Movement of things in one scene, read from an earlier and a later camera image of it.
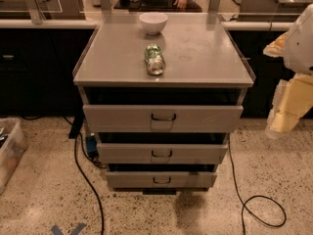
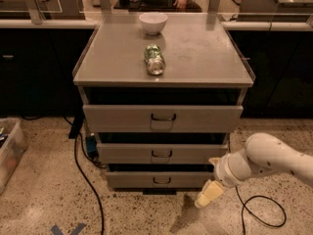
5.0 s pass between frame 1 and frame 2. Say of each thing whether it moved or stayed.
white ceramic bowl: stayed
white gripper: moved
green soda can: stayed
